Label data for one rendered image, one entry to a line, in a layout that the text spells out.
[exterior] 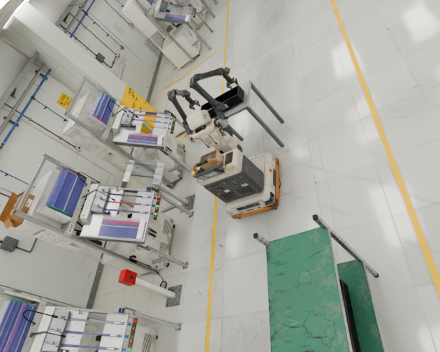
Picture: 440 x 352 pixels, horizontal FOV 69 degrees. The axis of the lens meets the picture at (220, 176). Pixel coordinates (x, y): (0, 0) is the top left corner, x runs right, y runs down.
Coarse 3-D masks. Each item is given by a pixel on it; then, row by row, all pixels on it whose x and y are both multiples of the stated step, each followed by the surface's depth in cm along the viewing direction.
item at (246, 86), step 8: (248, 80) 374; (248, 88) 366; (256, 88) 382; (248, 96) 357; (240, 104) 359; (248, 104) 351; (224, 112) 371; (232, 112) 361; (272, 112) 407; (256, 120) 364; (280, 120) 416; (232, 128) 442; (264, 128) 373; (240, 136) 454; (272, 136) 383; (280, 144) 393
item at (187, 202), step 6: (150, 180) 418; (156, 186) 429; (162, 186) 429; (168, 192) 438; (174, 192) 444; (180, 198) 450; (186, 198) 470; (192, 198) 461; (186, 204) 459; (192, 204) 455; (180, 210) 465
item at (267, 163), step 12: (264, 156) 367; (264, 168) 358; (276, 168) 369; (264, 180) 348; (276, 180) 360; (264, 192) 339; (276, 192) 351; (228, 204) 365; (240, 204) 353; (276, 204) 343; (240, 216) 371
